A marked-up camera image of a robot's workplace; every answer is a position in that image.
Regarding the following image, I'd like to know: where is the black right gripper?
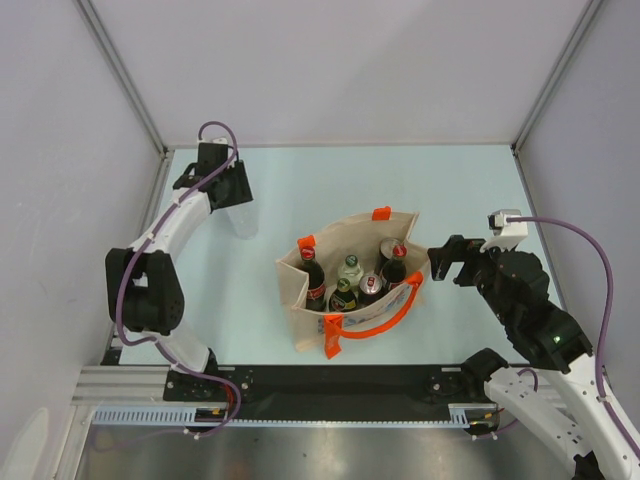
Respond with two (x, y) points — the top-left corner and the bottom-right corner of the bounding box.
(426, 233), (515, 324)

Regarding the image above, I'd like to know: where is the clear plastic water bottle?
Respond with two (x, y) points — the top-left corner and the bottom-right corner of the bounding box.
(226, 200), (258, 240)

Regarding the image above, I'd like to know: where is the blue white drink can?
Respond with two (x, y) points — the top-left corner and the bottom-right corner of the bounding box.
(357, 273), (382, 308)

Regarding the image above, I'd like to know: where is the clear glass bottle green cap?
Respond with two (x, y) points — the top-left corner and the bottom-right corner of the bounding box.
(337, 254), (364, 291)

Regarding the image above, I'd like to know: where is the glass cola bottle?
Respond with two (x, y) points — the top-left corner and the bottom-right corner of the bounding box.
(300, 247), (326, 312)

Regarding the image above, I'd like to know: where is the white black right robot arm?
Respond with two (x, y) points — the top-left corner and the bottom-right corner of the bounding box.
(428, 235), (639, 479)

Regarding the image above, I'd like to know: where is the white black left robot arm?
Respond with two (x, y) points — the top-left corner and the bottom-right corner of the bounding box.
(105, 138), (253, 400)

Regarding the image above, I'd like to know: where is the beige canvas tote bag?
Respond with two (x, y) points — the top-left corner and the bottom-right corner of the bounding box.
(276, 207), (430, 359)

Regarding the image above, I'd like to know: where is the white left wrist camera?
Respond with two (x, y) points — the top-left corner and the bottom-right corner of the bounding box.
(199, 136), (230, 146)

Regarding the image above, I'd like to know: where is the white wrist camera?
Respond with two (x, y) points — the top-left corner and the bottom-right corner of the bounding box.
(480, 209), (528, 253)
(199, 136), (230, 146)

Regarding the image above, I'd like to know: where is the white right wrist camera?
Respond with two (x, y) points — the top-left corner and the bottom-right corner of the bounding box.
(480, 209), (528, 253)

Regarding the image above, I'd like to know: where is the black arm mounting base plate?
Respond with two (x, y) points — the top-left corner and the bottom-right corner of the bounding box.
(163, 365), (488, 404)

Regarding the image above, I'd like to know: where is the left aluminium corner post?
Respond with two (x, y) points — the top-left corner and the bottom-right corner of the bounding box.
(72, 0), (168, 159)

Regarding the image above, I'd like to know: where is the aluminium corner post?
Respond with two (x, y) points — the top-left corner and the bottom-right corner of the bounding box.
(511, 0), (606, 152)
(72, 0), (168, 159)

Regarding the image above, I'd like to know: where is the aluminium frame rail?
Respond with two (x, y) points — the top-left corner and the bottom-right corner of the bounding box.
(69, 364), (617, 429)

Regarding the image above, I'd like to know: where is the right aluminium corner post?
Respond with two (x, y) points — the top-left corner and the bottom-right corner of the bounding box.
(511, 0), (606, 152)

